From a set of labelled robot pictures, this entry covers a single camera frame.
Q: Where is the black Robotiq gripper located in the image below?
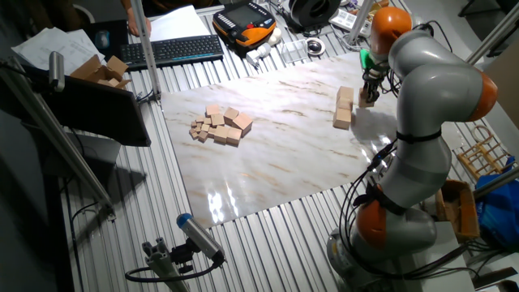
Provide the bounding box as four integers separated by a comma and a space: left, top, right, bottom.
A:
362, 69, 385, 105

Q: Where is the person right forearm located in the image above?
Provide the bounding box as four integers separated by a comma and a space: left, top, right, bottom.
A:
114, 0, 137, 14

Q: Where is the printed paper stack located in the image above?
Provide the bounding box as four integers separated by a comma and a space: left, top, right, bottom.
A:
11, 27, 106, 76

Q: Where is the person right hand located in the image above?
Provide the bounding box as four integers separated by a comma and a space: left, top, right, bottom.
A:
124, 10, 152, 38

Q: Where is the white power strip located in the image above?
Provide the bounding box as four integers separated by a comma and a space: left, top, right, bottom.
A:
328, 7, 374, 38

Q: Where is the clear plastic box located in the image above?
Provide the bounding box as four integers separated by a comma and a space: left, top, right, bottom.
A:
280, 39, 309, 64

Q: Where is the black filament spool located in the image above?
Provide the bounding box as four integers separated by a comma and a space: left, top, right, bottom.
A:
288, 0, 343, 29

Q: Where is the white egg shaped object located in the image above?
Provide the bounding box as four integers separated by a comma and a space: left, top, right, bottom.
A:
267, 27, 283, 46

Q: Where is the white plug adapter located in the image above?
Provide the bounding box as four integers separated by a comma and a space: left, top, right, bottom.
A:
245, 42, 272, 68

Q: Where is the wooden rack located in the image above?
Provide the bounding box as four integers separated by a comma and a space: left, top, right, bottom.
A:
457, 124, 517, 182

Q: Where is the brown cardboard sheet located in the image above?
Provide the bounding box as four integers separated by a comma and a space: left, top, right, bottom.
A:
484, 38, 519, 131

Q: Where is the marble pattern board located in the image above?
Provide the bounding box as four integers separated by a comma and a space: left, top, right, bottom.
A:
161, 40, 466, 230

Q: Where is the brown cardboard box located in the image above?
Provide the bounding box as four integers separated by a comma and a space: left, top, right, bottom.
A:
435, 179, 482, 243

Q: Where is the orange black teach pendant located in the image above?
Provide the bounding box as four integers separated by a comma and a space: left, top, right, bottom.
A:
212, 1, 277, 52

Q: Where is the blue bag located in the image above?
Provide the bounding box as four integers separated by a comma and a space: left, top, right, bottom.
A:
474, 156, 519, 249

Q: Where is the white robot plinth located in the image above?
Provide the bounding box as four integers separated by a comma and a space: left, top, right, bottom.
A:
399, 221, 478, 292

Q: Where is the black computer keyboard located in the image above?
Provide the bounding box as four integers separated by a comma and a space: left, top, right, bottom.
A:
119, 34, 225, 72

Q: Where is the white paper sheet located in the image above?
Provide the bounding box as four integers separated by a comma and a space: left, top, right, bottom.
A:
146, 4, 212, 43

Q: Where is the black mouse pad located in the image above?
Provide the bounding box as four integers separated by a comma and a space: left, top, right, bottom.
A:
83, 19, 131, 62

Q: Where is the black monitor panel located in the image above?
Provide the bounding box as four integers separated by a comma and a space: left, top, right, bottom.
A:
22, 64, 152, 148

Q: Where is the grey computer mouse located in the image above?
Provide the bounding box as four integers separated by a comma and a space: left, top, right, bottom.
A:
94, 29, 111, 50

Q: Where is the small open cardboard box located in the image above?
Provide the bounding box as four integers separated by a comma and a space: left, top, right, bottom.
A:
69, 54, 133, 91

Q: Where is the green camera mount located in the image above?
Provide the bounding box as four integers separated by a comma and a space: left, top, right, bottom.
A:
358, 48, 382, 72

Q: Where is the white cable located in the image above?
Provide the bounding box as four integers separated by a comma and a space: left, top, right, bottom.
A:
341, 34, 367, 53

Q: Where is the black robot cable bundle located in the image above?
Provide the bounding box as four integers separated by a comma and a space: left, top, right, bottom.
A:
338, 19, 487, 285

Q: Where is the aluminium frame post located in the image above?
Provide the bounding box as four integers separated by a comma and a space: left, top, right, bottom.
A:
465, 2, 519, 66
130, 0, 163, 103
345, 0, 376, 45

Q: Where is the aluminium frame beam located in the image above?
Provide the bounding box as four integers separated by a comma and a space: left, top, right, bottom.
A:
472, 165, 519, 200
0, 55, 118, 222

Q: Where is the grey camera blue tip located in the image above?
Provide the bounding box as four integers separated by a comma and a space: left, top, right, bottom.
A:
175, 212, 226, 264

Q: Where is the aluminium camera bracket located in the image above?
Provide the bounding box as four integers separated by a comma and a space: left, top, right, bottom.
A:
141, 237, 194, 292

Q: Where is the black camera cable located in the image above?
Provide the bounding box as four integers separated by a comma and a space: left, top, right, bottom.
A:
124, 254, 226, 284

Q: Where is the grey camera on frame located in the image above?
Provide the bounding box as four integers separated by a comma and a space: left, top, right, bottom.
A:
48, 50, 66, 93

